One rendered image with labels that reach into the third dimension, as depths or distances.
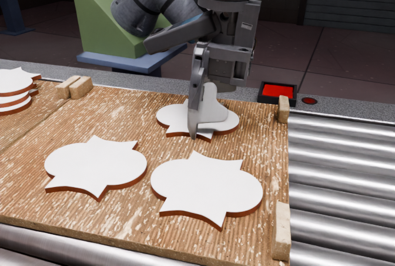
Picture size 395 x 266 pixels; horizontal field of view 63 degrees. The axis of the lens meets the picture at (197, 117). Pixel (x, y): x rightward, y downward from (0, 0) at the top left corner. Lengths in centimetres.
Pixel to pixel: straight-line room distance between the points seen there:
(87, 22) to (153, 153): 70
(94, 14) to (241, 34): 69
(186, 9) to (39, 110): 50
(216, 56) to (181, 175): 17
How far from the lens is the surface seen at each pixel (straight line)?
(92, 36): 112
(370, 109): 71
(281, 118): 56
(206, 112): 48
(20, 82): 71
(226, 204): 38
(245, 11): 45
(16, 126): 61
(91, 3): 108
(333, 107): 69
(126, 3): 104
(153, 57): 104
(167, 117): 54
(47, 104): 67
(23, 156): 53
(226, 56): 46
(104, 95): 66
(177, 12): 96
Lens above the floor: 122
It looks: 30 degrees down
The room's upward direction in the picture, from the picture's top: straight up
